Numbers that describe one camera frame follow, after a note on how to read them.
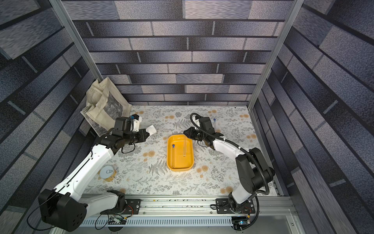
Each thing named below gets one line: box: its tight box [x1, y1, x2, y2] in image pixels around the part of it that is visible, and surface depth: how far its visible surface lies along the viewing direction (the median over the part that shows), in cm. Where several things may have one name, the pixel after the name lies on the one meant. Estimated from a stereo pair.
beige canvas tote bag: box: [80, 76, 132, 137], surface depth 94 cm
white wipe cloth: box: [145, 124, 157, 136], surface depth 84 cm
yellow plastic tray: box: [166, 134, 194, 172], surface depth 92 cm
